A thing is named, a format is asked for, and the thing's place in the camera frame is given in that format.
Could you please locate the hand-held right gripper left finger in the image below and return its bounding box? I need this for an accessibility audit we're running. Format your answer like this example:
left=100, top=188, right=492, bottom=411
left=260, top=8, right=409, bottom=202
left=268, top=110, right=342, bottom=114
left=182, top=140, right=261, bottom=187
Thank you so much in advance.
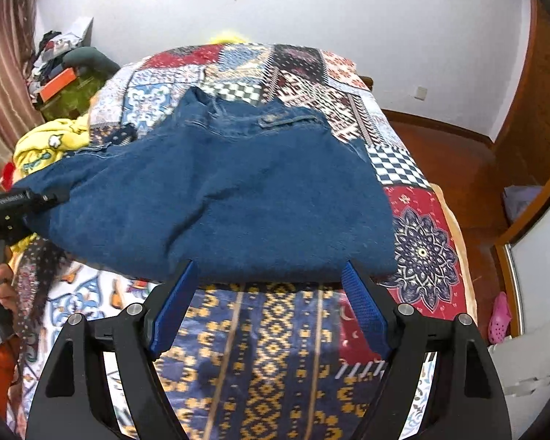
left=25, top=259, right=200, bottom=440

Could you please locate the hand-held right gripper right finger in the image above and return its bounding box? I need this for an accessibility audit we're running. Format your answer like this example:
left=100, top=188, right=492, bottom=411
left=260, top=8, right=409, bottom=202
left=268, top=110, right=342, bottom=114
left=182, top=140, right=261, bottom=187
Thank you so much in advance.
left=340, top=260, right=507, bottom=440

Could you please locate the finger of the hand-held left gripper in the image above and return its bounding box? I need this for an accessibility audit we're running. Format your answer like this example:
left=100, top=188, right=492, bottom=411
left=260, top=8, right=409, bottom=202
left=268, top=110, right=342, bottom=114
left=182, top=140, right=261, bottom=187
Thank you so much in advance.
left=39, top=191, right=70, bottom=208

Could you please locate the blue denim jacket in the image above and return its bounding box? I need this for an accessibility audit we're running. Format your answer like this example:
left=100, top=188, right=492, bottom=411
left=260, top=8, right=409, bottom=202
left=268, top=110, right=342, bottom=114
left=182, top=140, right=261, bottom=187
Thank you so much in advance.
left=9, top=86, right=399, bottom=286

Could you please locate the red cloth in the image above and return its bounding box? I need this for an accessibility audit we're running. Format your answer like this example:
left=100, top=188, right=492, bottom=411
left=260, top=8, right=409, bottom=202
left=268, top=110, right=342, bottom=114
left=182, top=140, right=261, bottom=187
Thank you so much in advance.
left=0, top=161, right=19, bottom=191

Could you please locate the yellow cartoon blanket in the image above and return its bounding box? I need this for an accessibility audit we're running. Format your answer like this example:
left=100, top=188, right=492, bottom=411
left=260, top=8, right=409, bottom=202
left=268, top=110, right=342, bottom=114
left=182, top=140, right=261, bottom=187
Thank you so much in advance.
left=11, top=117, right=97, bottom=179

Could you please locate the dark dotted cloth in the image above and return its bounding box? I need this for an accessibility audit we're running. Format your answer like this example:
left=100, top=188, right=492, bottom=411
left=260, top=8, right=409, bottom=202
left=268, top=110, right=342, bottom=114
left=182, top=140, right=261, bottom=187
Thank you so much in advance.
left=9, top=234, right=69, bottom=377

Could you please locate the patchwork bedspread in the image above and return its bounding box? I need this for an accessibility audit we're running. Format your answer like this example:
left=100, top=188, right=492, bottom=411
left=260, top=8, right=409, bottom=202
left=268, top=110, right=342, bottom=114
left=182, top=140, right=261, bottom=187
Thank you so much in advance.
left=7, top=43, right=478, bottom=440

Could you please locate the orange box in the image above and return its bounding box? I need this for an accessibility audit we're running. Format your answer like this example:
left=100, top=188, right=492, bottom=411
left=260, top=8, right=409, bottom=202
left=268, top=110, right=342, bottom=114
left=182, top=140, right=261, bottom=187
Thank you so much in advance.
left=37, top=68, right=80, bottom=102

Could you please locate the brown striped curtain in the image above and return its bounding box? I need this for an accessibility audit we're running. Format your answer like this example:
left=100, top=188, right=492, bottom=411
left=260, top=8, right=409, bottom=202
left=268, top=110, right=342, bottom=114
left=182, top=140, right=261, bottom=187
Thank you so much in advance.
left=0, top=0, right=47, bottom=159

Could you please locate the pink slipper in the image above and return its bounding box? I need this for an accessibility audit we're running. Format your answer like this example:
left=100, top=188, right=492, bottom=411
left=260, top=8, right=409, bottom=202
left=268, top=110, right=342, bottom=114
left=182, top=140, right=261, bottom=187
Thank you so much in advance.
left=487, top=291, right=513, bottom=345

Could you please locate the pile of clutter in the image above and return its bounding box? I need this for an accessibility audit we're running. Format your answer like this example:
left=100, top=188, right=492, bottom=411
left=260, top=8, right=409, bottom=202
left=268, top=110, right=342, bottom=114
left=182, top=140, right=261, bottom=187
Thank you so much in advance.
left=27, top=17, right=95, bottom=98

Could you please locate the white plastic object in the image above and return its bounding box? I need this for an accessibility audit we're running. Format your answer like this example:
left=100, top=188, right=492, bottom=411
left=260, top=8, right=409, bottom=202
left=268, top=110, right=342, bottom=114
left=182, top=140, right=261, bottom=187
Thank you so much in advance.
left=487, top=330, right=550, bottom=400

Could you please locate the white wardrobe sliding door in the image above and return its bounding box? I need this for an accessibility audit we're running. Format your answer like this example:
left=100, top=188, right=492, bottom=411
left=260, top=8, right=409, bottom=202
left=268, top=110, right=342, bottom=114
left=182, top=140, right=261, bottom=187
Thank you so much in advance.
left=494, top=153, right=550, bottom=342

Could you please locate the grey cloth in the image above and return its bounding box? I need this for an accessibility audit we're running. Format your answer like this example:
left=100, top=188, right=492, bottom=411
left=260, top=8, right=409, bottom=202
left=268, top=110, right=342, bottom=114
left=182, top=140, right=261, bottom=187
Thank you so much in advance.
left=502, top=184, right=545, bottom=221

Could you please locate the yellow plush toy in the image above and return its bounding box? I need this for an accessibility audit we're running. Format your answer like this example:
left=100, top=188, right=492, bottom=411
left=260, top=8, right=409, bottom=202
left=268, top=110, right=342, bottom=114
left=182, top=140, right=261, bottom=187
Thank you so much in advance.
left=209, top=29, right=250, bottom=45

